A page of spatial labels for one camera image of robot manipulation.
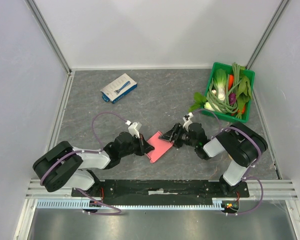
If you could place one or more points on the blue razor box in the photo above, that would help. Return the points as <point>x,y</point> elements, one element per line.
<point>118,88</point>

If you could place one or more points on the green plastic bin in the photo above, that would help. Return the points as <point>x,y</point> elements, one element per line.
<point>242,116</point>

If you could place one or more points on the toy bok choy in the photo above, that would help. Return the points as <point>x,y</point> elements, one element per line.
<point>216,96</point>

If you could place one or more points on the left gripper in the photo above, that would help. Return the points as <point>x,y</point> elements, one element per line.
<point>144,147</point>

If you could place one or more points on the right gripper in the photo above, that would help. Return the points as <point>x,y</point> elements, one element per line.
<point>178,135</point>

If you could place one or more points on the pink paper box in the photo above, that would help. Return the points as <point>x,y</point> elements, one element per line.
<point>160,147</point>

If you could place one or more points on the toy green beans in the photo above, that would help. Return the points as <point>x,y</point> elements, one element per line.
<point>230,95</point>

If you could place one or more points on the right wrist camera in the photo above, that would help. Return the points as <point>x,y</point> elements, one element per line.
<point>187,121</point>

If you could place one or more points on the slotted cable duct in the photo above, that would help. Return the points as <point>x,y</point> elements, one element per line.
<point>85,204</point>

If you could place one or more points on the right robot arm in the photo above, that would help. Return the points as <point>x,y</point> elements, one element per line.
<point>242,144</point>

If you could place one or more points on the toy carrot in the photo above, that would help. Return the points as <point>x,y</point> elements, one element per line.
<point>230,81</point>

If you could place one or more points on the toy spinach leaf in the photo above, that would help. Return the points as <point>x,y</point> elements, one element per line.
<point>243,93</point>

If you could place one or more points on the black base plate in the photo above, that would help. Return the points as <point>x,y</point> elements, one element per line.
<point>164,192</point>

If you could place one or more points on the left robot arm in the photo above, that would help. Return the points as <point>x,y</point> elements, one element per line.
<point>69,166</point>

